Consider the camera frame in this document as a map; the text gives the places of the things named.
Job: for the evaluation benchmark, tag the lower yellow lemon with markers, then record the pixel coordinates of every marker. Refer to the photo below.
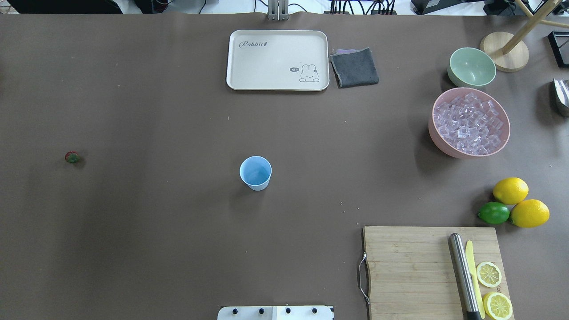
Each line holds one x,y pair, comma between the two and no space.
529,213

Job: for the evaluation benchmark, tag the lemon half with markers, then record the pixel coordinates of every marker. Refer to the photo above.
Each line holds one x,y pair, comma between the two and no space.
489,274
498,306

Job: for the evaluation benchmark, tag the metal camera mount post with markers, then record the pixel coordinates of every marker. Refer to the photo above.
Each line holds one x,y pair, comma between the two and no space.
278,10

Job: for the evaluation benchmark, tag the upper lemon half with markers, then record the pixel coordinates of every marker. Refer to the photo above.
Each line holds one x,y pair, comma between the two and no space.
489,274

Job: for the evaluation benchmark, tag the steel ice scoop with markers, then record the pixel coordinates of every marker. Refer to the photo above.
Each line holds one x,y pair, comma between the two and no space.
561,94

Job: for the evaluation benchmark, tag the lower lemon half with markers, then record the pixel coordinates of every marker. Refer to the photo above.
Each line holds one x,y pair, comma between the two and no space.
498,306

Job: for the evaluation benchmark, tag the red strawberry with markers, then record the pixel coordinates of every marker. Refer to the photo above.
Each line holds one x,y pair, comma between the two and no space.
72,157

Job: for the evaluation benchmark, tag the pile of clear ice cubes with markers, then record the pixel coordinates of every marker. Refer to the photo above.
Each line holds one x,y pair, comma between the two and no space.
470,123

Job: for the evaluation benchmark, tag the black glass rack tray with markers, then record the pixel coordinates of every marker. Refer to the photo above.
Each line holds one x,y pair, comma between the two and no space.
558,41

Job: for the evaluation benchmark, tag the grey folded cloth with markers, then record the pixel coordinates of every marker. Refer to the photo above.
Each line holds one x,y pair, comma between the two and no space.
354,67

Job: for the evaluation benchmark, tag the cream rabbit tray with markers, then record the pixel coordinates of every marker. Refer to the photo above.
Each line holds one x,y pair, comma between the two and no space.
278,60

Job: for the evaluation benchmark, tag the pink bowl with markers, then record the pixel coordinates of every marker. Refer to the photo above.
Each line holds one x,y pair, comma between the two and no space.
438,138

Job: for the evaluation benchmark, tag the yellow plastic knife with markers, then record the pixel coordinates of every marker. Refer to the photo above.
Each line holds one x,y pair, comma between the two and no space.
472,272

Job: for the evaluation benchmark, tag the upper yellow lemon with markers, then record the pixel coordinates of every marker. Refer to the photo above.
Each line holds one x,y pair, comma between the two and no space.
510,191

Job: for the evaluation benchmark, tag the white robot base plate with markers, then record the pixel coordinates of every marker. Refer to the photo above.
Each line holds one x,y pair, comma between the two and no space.
284,312

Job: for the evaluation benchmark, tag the blue cup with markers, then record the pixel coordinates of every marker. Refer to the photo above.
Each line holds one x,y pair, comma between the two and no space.
256,172

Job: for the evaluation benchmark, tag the wooden cup stand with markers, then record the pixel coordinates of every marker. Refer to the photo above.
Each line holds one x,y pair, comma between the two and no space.
508,51

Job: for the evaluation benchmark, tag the green lime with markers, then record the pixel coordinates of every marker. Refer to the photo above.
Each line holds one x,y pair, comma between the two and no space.
494,213

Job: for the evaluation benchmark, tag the yellow lemon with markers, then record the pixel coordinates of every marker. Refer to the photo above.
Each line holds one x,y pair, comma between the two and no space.
510,191
529,213

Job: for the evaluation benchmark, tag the green bowl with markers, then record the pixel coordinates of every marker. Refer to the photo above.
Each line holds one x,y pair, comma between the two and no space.
471,68

